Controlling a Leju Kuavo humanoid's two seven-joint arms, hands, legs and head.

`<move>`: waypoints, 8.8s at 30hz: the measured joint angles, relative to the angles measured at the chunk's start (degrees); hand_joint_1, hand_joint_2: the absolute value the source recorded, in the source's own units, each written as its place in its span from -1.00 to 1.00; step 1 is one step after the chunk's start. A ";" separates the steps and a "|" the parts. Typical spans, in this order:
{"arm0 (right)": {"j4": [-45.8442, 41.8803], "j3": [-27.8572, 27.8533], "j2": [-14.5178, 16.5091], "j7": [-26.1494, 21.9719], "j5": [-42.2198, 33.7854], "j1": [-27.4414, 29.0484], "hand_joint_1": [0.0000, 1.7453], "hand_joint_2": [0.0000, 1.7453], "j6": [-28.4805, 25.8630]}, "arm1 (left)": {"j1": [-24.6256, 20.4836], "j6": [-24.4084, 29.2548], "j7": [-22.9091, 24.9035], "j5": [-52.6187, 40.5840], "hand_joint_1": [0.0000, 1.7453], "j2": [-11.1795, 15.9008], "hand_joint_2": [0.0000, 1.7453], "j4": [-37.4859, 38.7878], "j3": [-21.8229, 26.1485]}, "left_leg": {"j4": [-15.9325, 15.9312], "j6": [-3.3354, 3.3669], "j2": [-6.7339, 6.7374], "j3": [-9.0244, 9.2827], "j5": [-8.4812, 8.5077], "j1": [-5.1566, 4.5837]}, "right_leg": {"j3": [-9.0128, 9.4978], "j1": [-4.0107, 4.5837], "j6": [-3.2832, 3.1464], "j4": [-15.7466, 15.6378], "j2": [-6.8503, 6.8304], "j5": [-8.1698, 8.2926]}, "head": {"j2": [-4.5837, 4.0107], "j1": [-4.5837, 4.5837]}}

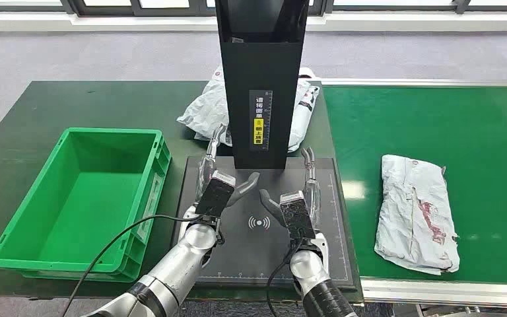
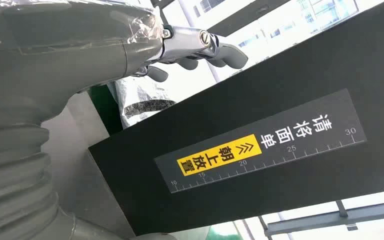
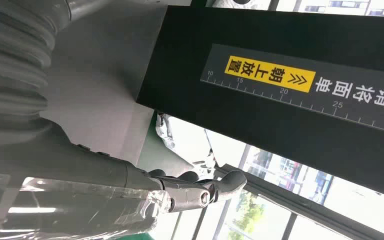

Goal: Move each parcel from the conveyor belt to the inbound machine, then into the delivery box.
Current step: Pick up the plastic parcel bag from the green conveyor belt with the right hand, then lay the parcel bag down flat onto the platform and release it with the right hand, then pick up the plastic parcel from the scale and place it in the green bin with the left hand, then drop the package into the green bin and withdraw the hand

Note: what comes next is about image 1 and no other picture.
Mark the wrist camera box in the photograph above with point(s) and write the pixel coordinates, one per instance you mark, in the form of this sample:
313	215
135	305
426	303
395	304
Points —
216	194
296	216

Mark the long grey mailer parcel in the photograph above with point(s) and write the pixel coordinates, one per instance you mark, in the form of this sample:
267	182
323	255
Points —
411	218

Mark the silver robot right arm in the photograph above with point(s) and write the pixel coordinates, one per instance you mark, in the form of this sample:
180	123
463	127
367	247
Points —
310	271

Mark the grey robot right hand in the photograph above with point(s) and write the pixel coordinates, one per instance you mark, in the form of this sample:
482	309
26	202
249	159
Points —
315	205

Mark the dark window frame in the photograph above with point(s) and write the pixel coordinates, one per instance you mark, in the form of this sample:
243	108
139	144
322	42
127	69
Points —
105	9

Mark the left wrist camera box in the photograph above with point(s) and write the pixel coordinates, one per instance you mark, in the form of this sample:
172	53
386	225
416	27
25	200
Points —
216	194

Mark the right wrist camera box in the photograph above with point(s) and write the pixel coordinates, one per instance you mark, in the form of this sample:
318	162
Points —
296	216

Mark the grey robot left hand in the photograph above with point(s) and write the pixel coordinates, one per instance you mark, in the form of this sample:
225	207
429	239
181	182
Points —
244	183

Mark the yellow and black scanner label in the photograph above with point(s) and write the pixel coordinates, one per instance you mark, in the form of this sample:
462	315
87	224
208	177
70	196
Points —
258	131

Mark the green plastic crate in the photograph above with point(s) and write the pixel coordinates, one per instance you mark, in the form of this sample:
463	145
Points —
83	197

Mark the black inbound scanner machine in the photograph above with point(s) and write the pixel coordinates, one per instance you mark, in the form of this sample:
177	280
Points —
260	65

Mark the grey plastic mailer parcel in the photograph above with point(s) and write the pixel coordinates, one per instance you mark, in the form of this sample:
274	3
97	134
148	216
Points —
205	113

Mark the green conveyor belt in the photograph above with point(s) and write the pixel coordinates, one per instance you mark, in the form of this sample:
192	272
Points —
476	131

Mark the white window sill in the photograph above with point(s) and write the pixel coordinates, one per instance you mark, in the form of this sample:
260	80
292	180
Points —
105	22

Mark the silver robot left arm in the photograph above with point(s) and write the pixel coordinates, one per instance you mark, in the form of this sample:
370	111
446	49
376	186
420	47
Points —
179	267

